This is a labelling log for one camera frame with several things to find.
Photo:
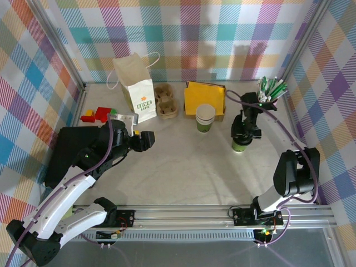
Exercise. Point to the green white paper cup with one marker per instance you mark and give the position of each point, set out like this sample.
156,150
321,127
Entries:
205,120
205,111
205,128
239,148

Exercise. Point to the white paper straw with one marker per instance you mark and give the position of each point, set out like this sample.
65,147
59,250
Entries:
262,87
271,87

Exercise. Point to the white paper takeout bag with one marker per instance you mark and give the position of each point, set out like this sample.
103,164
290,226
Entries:
139,91

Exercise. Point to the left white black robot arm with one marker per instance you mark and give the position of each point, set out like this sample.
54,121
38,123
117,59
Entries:
69,189

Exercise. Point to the red L-shaped toy block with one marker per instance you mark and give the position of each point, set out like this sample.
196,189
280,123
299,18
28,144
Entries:
101,114

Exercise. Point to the green toy block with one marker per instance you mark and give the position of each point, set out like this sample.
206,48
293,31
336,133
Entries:
113,111

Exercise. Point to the cardboard napkin box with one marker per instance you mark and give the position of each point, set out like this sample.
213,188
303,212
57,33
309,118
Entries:
218,118

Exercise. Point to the red bar toy block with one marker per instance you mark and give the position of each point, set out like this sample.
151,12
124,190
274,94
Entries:
87,119

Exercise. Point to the pink straw holder cup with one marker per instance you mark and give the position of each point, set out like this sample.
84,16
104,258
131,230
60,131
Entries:
275,101

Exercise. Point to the yellow toy block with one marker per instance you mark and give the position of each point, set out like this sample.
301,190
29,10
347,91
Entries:
89,113

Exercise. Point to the green wrapped straw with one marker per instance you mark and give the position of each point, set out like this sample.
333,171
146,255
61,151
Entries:
278,89
283,88

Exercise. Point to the plaid fabric backdrop panel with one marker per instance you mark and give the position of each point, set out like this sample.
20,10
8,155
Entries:
333,83
22,83
180,33

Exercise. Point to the small controller board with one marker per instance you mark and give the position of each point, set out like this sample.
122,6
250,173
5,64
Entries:
111,236
264,232

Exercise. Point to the grey metal shelf panel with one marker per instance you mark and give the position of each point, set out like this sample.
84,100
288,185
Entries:
180,256

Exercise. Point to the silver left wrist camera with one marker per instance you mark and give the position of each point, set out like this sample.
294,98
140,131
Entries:
125,118

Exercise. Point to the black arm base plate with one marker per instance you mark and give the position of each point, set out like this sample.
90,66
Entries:
242,217
125,218

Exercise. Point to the aluminium mounting rail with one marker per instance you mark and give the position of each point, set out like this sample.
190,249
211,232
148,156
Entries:
180,217

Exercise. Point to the aluminium frame post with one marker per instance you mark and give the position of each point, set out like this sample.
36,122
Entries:
58,44
306,39

